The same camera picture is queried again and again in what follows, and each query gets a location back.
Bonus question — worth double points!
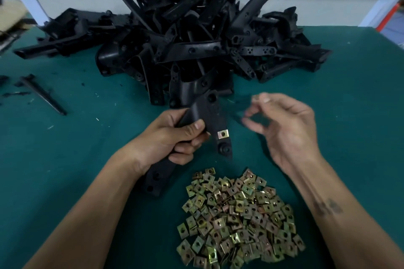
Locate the green table cloth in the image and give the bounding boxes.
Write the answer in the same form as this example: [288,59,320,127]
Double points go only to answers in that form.
[0,25,404,269]

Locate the person's left hand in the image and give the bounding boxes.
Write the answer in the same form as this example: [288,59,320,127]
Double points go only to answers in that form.
[120,108,208,175]

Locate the pile of brass clip nuts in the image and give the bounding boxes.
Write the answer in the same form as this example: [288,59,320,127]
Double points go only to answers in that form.
[177,166,306,269]

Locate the brown cardboard piece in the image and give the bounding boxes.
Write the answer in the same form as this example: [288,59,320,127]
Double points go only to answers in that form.
[0,0,29,33]

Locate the thin black plastic strip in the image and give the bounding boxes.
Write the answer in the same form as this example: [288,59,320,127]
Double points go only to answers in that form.
[18,74,68,116]

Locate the person's left forearm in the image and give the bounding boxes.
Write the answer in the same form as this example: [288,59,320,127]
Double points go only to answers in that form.
[25,149,152,269]

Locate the pile of black plastic brackets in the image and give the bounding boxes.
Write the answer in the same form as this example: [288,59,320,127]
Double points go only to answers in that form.
[14,0,332,105]

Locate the black plastic bracket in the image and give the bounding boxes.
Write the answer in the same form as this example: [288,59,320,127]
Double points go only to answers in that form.
[140,86,233,197]

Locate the person's right hand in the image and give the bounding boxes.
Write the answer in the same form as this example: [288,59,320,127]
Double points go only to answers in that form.
[241,92,323,178]

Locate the person's right forearm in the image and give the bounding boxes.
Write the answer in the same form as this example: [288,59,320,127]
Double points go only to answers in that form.
[292,152,404,269]

